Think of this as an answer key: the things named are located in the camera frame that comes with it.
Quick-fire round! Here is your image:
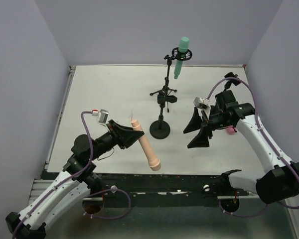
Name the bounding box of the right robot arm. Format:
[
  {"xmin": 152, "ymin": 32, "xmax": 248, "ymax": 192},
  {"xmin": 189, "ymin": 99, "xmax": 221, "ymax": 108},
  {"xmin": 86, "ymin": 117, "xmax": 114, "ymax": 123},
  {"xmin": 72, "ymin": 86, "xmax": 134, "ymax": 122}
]
[{"xmin": 183, "ymin": 90, "xmax": 299, "ymax": 204}]

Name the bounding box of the black tripod shock-mount stand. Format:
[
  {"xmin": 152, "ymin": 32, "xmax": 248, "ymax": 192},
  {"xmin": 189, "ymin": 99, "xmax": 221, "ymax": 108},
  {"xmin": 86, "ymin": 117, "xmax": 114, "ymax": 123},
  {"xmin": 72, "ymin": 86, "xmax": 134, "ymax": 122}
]
[{"xmin": 149, "ymin": 47, "xmax": 192, "ymax": 112}]

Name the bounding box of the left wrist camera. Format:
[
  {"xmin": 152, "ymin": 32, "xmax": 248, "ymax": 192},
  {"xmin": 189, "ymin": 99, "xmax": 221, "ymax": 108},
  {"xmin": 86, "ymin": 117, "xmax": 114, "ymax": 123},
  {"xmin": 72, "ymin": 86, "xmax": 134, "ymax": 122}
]
[{"xmin": 92, "ymin": 109, "xmax": 109, "ymax": 125}]

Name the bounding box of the beige microphone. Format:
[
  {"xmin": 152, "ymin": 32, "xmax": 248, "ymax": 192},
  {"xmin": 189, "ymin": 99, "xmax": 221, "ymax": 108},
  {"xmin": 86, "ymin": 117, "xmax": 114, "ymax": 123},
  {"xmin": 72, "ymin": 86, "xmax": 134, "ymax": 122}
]
[{"xmin": 131, "ymin": 119, "xmax": 161, "ymax": 171}]

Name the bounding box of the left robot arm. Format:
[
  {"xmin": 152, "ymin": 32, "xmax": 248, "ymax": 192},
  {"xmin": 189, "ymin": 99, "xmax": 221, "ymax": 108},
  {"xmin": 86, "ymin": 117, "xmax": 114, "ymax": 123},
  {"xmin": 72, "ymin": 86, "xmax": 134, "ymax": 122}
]
[{"xmin": 5, "ymin": 119, "xmax": 145, "ymax": 239}]

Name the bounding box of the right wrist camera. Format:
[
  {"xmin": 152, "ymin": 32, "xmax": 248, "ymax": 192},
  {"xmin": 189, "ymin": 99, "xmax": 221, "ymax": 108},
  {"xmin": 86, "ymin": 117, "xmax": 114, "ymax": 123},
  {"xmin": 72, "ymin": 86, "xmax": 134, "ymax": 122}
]
[{"xmin": 193, "ymin": 97, "xmax": 211, "ymax": 111}]

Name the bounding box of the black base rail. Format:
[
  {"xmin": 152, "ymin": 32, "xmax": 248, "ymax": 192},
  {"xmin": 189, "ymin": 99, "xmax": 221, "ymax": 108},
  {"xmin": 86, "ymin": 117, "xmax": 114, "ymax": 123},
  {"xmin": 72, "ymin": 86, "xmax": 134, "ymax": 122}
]
[{"xmin": 41, "ymin": 171, "xmax": 262, "ymax": 209}]

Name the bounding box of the pink toy microphone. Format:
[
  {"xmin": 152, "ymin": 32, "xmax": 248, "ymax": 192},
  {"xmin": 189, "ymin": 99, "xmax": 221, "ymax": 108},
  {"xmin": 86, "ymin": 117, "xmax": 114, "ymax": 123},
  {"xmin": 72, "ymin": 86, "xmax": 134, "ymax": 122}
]
[{"xmin": 226, "ymin": 126, "xmax": 236, "ymax": 135}]

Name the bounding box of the black right round-base stand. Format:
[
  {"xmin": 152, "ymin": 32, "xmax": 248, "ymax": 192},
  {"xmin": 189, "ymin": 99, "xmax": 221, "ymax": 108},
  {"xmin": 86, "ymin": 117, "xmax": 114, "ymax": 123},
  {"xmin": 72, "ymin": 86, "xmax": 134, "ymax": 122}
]
[{"xmin": 224, "ymin": 72, "xmax": 241, "ymax": 91}]

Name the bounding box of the black round-base clip stand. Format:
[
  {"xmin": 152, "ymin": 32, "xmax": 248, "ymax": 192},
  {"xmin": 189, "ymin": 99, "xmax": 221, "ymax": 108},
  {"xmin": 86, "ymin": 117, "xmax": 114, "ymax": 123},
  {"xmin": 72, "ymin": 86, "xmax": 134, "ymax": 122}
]
[{"xmin": 149, "ymin": 90, "xmax": 177, "ymax": 139}]

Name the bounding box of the aluminium frame extrusion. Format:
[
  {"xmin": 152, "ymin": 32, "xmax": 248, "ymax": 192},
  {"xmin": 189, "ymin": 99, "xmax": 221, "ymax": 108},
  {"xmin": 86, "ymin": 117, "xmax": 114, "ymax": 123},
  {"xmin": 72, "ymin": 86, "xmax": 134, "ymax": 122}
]
[{"xmin": 17, "ymin": 66, "xmax": 77, "ymax": 239}]

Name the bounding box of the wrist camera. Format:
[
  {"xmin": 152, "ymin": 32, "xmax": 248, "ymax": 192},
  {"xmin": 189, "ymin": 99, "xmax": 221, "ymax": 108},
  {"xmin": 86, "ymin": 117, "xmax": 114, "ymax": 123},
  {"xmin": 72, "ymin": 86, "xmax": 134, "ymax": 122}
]
[
  {"xmin": 193, "ymin": 97, "xmax": 211, "ymax": 111},
  {"xmin": 92, "ymin": 109, "xmax": 109, "ymax": 125}
]

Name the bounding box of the green toy microphone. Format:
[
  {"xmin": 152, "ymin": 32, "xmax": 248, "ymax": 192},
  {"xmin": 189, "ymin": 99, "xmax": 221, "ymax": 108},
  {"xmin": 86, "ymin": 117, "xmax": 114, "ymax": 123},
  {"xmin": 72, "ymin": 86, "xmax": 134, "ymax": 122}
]
[{"xmin": 174, "ymin": 37, "xmax": 189, "ymax": 79}]

